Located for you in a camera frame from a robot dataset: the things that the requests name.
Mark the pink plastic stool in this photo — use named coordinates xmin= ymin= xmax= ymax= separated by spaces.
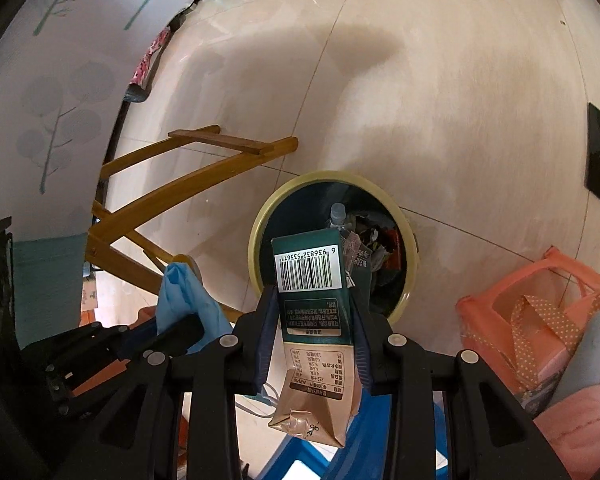
xmin=455 ymin=246 xmax=600 ymax=411

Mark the yellow rimmed waste bin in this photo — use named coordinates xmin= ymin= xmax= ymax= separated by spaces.
xmin=247 ymin=170 xmax=421 ymax=325

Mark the green drink carton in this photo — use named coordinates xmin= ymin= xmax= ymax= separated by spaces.
xmin=266 ymin=227 xmax=363 ymax=448

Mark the blue face mask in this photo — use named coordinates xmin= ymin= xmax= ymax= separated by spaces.
xmin=237 ymin=382 xmax=283 ymax=420

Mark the pink fleece cloth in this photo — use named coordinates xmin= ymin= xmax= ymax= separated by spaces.
xmin=532 ymin=385 xmax=600 ymax=480

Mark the blue cloth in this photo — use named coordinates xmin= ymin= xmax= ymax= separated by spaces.
xmin=155 ymin=260 xmax=235 ymax=356

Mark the table with patterned cloth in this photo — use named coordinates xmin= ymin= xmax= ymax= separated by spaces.
xmin=0 ymin=0 xmax=261 ymax=343

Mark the clear plastic bottle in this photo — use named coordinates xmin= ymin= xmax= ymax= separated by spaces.
xmin=325 ymin=202 xmax=353 ymax=233

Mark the blue plastic stool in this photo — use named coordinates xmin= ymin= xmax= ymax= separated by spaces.
xmin=250 ymin=385 xmax=451 ymax=480

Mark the pink wrapped bouquet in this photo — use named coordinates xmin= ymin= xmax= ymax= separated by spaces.
xmin=124 ymin=25 xmax=172 ymax=105

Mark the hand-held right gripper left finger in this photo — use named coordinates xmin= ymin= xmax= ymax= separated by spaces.
xmin=87 ymin=285 xmax=281 ymax=480

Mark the red wrapper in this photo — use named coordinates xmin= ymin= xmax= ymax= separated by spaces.
xmin=382 ymin=227 xmax=403 ymax=256

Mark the clear printed plastic wrapper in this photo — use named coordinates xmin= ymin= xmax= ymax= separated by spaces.
xmin=341 ymin=227 xmax=381 ymax=286

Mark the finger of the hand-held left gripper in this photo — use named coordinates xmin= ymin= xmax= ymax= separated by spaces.
xmin=22 ymin=325 xmax=156 ymax=366
xmin=65 ymin=314 xmax=204 ymax=386

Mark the polka dot tote bag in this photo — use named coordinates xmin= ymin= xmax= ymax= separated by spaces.
xmin=510 ymin=275 xmax=600 ymax=391

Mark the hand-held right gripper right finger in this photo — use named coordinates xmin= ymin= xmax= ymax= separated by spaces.
xmin=347 ymin=280 xmax=573 ymax=480

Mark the grey floral cloth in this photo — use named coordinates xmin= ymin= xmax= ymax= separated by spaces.
xmin=517 ymin=375 xmax=561 ymax=416

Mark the wooden chair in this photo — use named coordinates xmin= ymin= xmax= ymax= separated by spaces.
xmin=84 ymin=124 xmax=300 ymax=326

